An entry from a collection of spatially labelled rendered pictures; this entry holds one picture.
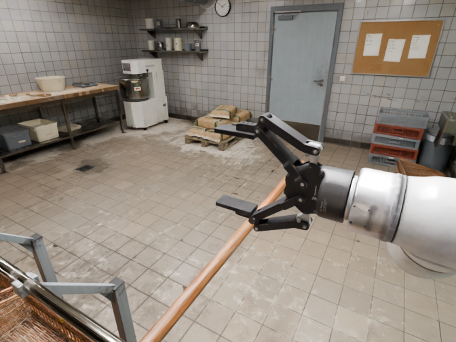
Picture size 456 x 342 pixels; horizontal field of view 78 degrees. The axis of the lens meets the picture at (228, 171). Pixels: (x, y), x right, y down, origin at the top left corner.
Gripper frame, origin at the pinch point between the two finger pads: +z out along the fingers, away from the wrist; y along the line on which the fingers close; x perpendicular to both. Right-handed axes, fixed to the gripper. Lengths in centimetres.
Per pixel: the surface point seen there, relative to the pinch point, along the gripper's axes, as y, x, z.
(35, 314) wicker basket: 88, -7, 91
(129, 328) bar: 75, 3, 42
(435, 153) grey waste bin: 120, 408, -89
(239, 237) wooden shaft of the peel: 28.6, 16.5, 5.2
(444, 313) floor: 149, 149, -84
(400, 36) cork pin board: -22, 463, -14
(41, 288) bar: 31, -19, 37
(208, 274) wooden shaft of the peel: 28.4, 1.3, 5.2
